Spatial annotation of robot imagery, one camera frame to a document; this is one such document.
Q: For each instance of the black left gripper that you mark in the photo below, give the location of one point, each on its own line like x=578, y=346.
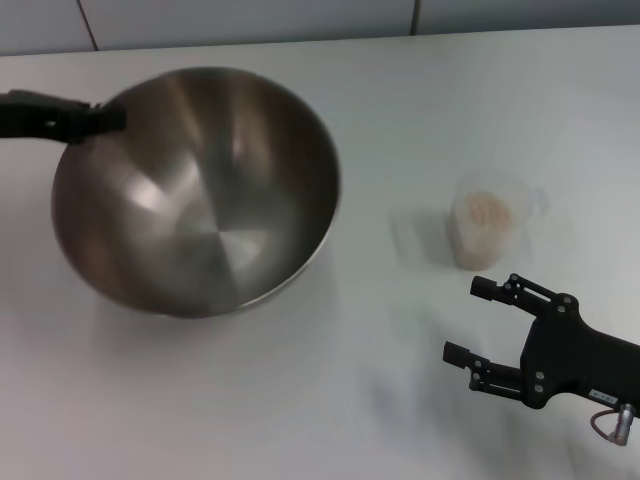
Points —
x=22, y=117

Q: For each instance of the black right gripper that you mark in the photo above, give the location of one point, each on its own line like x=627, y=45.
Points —
x=575, y=355

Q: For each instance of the white uncooked rice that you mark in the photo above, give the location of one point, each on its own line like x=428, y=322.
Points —
x=482, y=215

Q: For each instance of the clear plastic measuring cup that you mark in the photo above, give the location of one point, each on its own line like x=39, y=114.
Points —
x=520, y=200

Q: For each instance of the stainless steel mixing bowl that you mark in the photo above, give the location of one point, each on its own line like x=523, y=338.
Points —
x=200, y=200

